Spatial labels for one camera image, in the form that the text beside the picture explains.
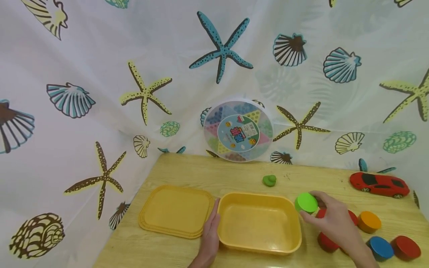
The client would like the yellow plastic tub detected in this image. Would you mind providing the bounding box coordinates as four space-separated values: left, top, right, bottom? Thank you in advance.
217 192 303 255

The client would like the round clear board game box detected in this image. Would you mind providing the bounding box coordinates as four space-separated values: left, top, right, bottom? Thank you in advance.
203 100 274 163

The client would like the person's left hand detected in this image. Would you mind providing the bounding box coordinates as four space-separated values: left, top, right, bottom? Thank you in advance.
194 197 221 262

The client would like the orange round disc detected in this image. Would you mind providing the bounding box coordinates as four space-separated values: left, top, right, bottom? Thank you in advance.
357 211 382 234

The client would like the red round disc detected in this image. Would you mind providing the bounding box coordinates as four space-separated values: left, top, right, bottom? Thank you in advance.
315 208 359 226
317 232 340 253
391 235 422 261

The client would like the person's left forearm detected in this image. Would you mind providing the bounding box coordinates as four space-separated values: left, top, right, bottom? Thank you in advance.
187 258 215 268

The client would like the green round disc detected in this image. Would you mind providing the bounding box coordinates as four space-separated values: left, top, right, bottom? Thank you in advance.
295 192 318 214

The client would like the yellow plastic lid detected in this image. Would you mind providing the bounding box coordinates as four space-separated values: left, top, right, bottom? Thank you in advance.
138 185 215 239

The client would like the blue round disc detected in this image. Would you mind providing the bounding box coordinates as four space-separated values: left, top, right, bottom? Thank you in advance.
366 236 395 262

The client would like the person's right forearm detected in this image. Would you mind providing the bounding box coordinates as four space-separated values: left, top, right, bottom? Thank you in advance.
350 246 381 268

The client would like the red toy car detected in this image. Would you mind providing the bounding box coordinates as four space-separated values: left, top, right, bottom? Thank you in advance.
349 172 410 199

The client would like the person's right hand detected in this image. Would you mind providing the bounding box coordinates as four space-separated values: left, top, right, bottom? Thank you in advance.
299 191 370 258

